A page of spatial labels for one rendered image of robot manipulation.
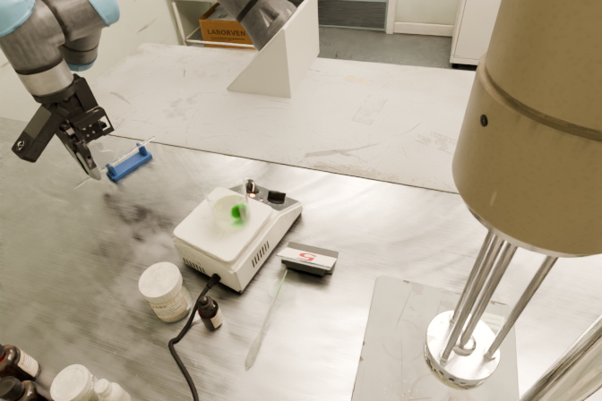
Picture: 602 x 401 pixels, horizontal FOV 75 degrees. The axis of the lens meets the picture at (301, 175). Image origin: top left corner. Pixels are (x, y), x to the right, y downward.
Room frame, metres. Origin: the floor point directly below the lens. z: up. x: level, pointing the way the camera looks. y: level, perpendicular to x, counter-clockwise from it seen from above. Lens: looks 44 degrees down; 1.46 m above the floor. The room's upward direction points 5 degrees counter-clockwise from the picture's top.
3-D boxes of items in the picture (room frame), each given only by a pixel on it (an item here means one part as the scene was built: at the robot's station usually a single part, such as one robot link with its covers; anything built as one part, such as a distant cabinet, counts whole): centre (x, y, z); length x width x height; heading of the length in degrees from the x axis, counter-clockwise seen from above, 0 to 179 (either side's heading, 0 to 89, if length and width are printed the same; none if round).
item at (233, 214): (0.41, 0.12, 1.03); 0.07 x 0.06 x 0.08; 150
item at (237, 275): (0.43, 0.12, 0.94); 0.22 x 0.13 x 0.08; 146
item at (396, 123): (0.89, 0.03, 0.45); 1.20 x 0.48 x 0.90; 68
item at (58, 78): (0.63, 0.42, 1.15); 0.08 x 0.08 x 0.05
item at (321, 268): (0.38, 0.00, 0.92); 0.09 x 0.06 x 0.04; 69
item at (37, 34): (0.63, 0.41, 1.23); 0.09 x 0.08 x 0.11; 137
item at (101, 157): (0.62, 0.40, 0.97); 0.06 x 0.03 x 0.09; 138
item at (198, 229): (0.41, 0.13, 0.98); 0.12 x 0.12 x 0.01; 56
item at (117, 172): (0.67, 0.38, 0.92); 0.10 x 0.03 x 0.04; 138
